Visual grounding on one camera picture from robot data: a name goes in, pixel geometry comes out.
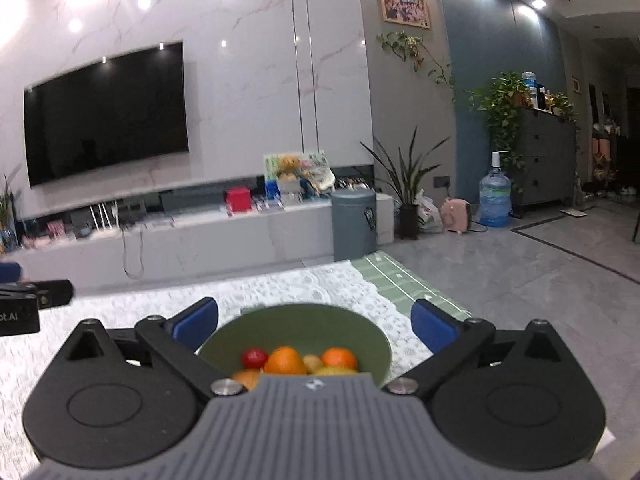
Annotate hanging vine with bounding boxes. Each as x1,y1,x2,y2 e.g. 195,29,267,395
375,31,457,102

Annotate black cable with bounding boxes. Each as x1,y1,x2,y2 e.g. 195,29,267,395
122,226,146,279

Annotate white router with antennas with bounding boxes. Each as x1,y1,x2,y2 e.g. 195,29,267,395
89,199,122,235

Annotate framed picture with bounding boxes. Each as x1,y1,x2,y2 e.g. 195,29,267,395
377,0,432,30

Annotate blue water jug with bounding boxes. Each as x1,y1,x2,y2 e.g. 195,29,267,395
478,151,512,229

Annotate orange mandarin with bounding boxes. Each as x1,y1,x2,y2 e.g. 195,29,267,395
263,345,307,376
232,370,262,391
321,347,360,371

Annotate brown teddy bear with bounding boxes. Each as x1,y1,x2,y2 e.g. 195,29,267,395
277,154,304,181

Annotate trailing green plant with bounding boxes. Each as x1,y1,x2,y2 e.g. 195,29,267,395
466,70,532,172

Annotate white marble television console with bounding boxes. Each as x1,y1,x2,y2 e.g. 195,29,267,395
14,194,397,292

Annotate red box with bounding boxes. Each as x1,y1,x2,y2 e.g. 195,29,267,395
224,187,251,216

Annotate cluttered shelf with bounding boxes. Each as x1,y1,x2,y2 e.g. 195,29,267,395
589,114,627,197

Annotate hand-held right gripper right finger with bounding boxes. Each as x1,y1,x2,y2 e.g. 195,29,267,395
382,298,572,397

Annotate white plastic bag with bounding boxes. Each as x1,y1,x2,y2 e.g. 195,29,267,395
414,189,444,234

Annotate grey-green drawer cabinet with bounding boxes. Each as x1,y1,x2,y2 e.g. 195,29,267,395
509,107,579,219

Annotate long-leaved potted plant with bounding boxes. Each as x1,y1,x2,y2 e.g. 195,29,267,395
359,126,452,241

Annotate grey trash bin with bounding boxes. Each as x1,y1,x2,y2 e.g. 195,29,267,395
331,188,379,264

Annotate green colander bowl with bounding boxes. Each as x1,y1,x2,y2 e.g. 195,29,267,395
197,302,394,392

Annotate white lace tablecloth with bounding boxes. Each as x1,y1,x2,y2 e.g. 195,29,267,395
0,259,427,413

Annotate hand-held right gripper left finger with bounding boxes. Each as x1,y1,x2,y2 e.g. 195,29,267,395
55,296,248,403

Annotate group of bottles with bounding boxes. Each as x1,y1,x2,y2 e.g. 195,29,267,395
522,72,572,111

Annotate pink heater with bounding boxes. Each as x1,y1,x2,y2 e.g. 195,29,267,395
440,197,474,234

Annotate leafy plant in glass vase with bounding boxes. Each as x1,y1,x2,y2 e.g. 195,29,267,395
0,174,22,252

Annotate black wall television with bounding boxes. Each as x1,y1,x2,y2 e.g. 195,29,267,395
23,40,190,189

